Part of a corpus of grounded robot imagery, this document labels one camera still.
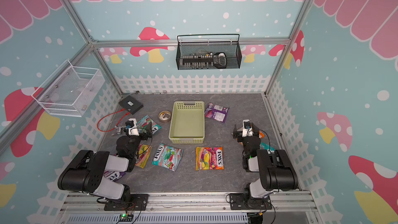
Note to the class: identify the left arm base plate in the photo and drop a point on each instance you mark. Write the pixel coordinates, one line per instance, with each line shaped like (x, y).
(132, 203)

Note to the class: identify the black wire wall basket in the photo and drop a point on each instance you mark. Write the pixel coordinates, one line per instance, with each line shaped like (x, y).
(208, 51)

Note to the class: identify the green lit circuit board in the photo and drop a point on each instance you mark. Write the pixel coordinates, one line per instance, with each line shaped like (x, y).
(126, 218)

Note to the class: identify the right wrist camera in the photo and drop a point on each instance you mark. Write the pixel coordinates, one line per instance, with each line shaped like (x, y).
(247, 128)

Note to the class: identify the green plastic basket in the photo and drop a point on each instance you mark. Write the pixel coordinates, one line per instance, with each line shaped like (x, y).
(188, 122)

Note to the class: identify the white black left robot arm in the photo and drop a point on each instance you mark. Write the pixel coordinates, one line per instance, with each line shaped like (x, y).
(85, 173)

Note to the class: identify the teal Fox's mint bag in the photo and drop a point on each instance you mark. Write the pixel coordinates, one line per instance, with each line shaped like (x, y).
(145, 121)
(167, 157)

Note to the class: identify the aluminium front rail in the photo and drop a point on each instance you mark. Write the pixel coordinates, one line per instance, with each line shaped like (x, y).
(189, 202)

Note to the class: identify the orange candy bag right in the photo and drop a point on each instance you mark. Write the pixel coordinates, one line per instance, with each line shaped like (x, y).
(261, 134)

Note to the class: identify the yellow Fox's fruits bag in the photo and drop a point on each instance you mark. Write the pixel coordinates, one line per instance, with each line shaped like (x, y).
(143, 155)

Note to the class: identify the white wire wall basket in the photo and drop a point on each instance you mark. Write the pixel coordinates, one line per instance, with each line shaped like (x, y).
(69, 90)

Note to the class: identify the teal candy bag right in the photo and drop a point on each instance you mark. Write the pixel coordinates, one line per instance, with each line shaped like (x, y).
(266, 147)

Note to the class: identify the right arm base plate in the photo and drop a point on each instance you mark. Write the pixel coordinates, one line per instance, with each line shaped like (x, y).
(243, 202)

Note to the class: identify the metal clamp fitting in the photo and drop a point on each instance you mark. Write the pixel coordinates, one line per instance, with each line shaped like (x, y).
(119, 130)

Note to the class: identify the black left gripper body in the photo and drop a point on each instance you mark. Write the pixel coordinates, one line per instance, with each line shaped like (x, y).
(143, 136)

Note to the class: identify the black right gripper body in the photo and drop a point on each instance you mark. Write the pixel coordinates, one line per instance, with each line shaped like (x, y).
(241, 139)

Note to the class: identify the brown tape roll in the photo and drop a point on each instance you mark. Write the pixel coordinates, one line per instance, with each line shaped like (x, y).
(165, 116)

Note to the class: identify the purple Fox's berries bag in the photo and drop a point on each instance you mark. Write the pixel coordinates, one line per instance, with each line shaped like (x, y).
(113, 175)

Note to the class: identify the orange Fox's fruits bag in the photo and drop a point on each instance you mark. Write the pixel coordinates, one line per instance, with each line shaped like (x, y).
(209, 158)

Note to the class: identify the black network box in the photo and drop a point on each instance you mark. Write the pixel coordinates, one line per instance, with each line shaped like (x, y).
(131, 104)

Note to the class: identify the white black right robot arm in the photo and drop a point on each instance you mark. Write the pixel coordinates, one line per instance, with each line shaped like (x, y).
(276, 172)

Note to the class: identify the purple candy bag back side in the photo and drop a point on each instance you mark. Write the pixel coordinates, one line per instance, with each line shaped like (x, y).
(216, 112)

